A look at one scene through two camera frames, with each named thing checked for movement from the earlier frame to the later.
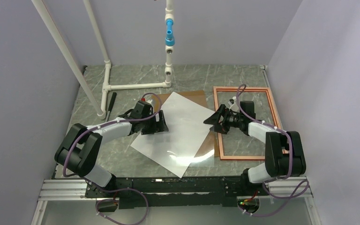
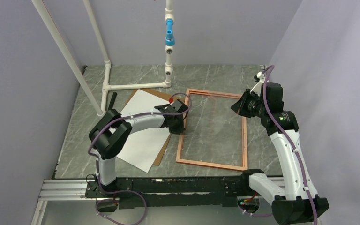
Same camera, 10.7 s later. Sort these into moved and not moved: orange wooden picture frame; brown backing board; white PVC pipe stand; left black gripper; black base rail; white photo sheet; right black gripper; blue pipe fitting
Moved: orange wooden picture frame; white photo sheet; right black gripper; left black gripper; brown backing board
Not moved: black base rail; white PVC pipe stand; blue pipe fitting
